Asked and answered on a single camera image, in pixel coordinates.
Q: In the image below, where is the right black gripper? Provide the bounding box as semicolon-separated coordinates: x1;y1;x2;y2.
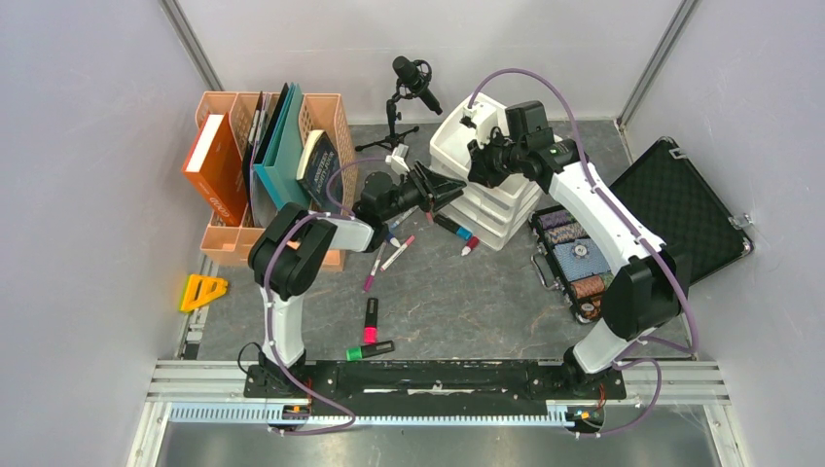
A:
467;128;525;189

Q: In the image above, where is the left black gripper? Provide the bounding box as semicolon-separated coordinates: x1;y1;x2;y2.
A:
380;160;467;222

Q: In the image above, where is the blue highlighter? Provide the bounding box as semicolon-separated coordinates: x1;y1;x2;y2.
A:
434;214;473;241

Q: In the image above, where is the white plastic drawer unit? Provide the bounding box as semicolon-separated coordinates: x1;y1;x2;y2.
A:
429;100;544;251

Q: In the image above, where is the dark blue hardcover book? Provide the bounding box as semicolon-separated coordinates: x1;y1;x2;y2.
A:
297;129;341;212

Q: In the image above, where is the orange book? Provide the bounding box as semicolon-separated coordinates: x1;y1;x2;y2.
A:
181;114;247;227

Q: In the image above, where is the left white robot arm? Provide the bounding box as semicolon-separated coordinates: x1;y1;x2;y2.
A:
248;162;467;397

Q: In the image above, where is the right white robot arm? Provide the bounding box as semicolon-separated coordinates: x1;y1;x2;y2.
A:
460;98;692;397

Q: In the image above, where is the clear barrel pen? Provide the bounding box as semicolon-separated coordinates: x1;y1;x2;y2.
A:
389;206;418;230

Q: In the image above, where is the pink white marker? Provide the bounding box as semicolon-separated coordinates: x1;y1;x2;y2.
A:
380;235;415;271

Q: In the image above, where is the blue cap white marker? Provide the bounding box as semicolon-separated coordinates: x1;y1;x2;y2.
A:
385;232;402;248

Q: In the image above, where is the black microphone on tripod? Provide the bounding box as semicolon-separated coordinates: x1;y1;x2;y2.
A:
354;55;444;156

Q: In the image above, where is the magenta marker pen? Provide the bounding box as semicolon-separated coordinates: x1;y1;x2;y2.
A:
363;242;387;292

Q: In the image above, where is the black open carrying case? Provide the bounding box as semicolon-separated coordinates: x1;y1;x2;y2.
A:
528;136;754;324

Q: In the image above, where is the green file folder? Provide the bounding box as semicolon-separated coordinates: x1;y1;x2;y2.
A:
256;83;310;227

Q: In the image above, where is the green highlighter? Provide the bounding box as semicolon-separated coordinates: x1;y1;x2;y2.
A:
345;341;395;362

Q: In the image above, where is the yellow orange block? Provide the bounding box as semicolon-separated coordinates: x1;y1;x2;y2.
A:
178;274;230;313

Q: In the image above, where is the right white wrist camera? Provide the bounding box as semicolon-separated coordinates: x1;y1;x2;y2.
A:
459;102;485;139

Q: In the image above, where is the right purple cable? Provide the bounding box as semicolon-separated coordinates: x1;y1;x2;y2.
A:
467;67;700;440

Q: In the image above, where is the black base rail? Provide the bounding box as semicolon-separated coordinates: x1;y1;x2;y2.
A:
243;360;627;418

